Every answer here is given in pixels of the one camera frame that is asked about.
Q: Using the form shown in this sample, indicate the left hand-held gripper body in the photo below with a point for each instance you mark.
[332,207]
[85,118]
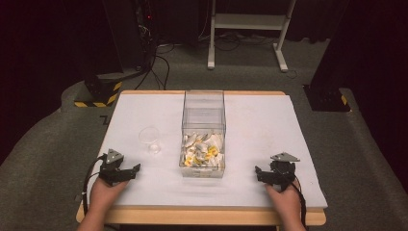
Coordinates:
[112,171]

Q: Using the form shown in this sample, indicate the white metal stand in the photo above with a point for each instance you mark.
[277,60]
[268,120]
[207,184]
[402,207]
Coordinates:
[250,22]

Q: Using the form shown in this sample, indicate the clear plastic cup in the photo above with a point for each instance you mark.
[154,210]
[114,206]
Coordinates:
[150,138]

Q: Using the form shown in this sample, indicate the person's left hand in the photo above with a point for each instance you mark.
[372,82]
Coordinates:
[104,192]

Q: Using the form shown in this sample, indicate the white foam mat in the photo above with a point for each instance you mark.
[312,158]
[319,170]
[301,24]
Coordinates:
[256,134]

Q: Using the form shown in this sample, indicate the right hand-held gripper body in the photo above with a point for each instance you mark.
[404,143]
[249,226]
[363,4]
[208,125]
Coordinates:
[282,171]

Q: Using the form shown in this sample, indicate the person's right hand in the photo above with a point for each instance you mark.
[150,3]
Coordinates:
[284,200]

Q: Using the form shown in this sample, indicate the dark equipment rack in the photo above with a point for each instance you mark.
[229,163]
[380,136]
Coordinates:
[144,32]

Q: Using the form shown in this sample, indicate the black stand yellow striped base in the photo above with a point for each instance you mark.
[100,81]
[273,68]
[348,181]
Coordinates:
[101,91]

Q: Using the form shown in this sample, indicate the pile of white yellow packets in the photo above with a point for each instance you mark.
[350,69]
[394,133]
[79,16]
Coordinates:
[202,150]

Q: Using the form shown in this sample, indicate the clear plastic box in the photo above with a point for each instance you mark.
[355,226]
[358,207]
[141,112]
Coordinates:
[203,134]

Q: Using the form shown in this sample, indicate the wooden table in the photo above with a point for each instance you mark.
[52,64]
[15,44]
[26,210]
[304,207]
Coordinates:
[198,216]

